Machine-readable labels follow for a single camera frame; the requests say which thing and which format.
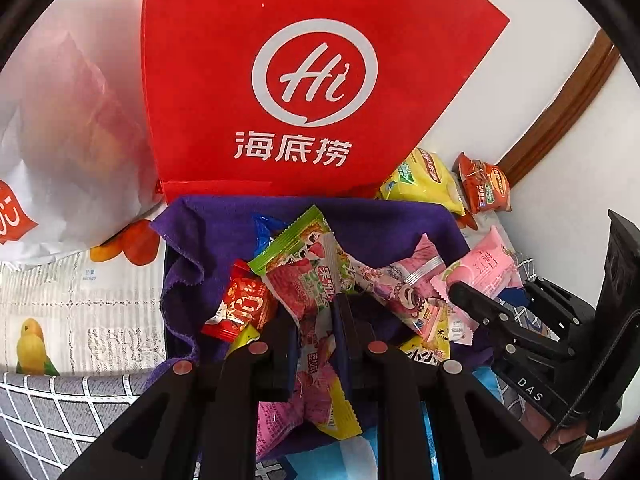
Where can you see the pale pink peach packet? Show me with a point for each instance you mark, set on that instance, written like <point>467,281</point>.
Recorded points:
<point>480,267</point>

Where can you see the long pink bear packet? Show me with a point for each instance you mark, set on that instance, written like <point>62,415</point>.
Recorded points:
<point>400,290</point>

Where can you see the yellow black-lettered snack packet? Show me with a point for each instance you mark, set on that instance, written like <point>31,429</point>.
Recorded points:
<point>422,352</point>

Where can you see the white fruit print mat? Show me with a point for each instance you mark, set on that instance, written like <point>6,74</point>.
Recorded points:
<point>75,310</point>

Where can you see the brown wooden door frame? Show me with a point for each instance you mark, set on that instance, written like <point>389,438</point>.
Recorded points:
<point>560,110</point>

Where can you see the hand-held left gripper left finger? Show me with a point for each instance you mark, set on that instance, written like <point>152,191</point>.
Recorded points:
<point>292,360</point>

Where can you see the blue tissue pack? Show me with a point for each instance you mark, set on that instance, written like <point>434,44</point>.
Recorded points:
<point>400,455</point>

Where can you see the orange chip bag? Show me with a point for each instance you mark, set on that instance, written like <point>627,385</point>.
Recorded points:
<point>485,182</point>

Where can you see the blue cookie packet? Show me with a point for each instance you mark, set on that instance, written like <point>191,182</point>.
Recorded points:
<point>265,232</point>

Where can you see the pink yellow-edged snack packet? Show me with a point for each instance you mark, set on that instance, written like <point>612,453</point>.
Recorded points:
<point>320,400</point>

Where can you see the purple towel-lined basket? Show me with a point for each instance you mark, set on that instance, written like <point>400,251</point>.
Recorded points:
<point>210,230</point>

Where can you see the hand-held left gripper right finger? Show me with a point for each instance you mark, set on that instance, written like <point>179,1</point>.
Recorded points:
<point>342,345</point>

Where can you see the yellow chip bag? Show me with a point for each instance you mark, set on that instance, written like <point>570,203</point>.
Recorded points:
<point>425,180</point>

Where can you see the red paper bag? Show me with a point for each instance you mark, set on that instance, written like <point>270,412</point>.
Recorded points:
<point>310,60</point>

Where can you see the white plastic bag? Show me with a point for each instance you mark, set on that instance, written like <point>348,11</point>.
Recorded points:
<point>65,160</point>

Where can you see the green snack packet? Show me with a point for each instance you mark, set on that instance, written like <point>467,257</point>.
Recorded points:
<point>287,242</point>

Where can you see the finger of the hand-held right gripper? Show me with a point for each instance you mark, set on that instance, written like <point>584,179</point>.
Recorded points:
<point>560,310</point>
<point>480,307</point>

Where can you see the person's right hand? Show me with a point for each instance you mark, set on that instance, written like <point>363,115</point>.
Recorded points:
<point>542,422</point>

